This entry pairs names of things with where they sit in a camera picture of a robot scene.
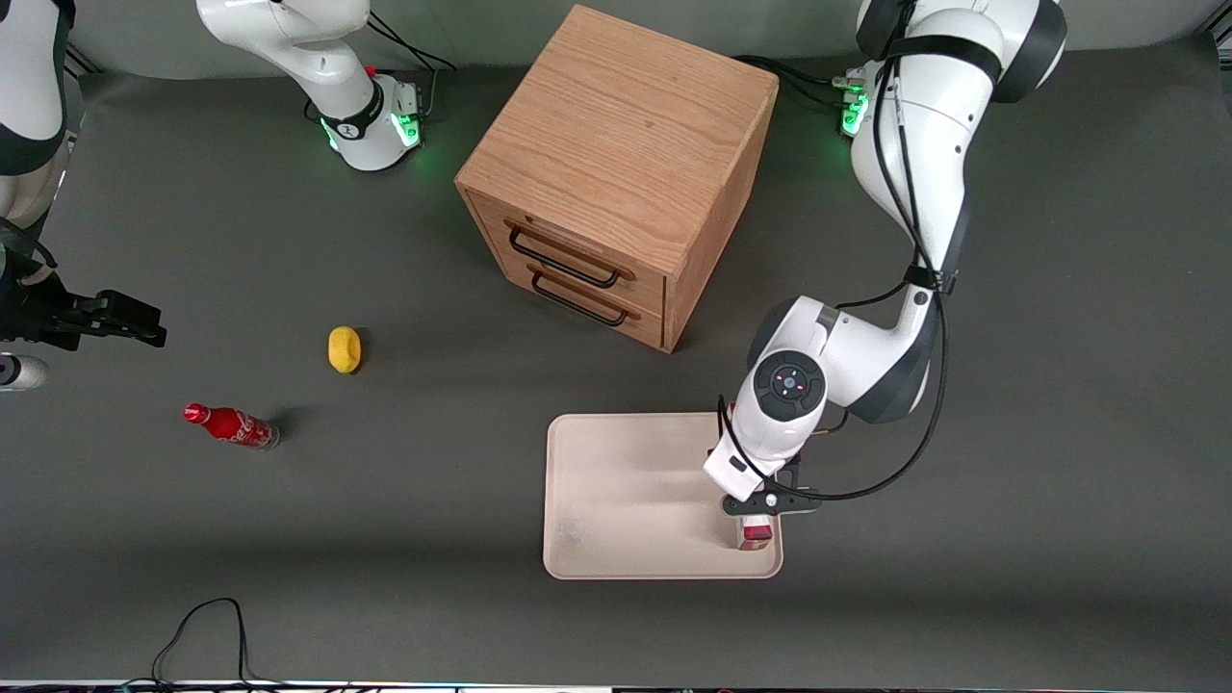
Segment black base cables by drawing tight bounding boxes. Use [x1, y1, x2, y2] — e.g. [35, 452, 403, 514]
[735, 54, 862, 109]
[366, 10, 459, 118]

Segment black metal drawer handle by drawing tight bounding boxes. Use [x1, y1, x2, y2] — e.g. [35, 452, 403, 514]
[530, 269, 629, 327]
[507, 224, 624, 290]

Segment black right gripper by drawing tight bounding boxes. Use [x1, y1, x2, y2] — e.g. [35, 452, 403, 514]
[0, 273, 167, 350]

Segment red cola bottle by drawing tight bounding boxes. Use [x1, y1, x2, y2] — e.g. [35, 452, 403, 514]
[183, 402, 281, 451]

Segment beige plastic tray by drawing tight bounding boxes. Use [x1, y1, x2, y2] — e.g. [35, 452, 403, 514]
[543, 412, 784, 580]

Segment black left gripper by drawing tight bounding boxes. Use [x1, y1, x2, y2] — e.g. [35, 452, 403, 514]
[721, 466, 825, 519]

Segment wooden drawer cabinet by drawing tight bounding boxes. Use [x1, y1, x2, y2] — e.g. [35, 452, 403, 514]
[454, 4, 781, 354]

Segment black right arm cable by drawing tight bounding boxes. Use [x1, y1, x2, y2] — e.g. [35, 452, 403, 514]
[0, 218, 60, 282]

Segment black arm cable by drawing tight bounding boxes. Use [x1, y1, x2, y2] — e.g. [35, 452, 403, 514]
[717, 53, 954, 502]
[0, 218, 60, 282]

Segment black right base cables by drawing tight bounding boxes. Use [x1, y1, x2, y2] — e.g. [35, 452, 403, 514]
[366, 10, 459, 118]

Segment wooden drawer front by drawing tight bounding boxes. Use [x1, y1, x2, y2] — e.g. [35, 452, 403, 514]
[494, 250, 666, 349]
[476, 197, 668, 313]

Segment black table edge cable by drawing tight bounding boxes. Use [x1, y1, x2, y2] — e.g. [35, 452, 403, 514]
[125, 597, 290, 690]

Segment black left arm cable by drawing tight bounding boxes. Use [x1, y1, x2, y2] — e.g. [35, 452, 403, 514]
[717, 53, 954, 502]

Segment black left base cables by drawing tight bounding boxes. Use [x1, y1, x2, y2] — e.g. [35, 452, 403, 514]
[735, 54, 862, 109]

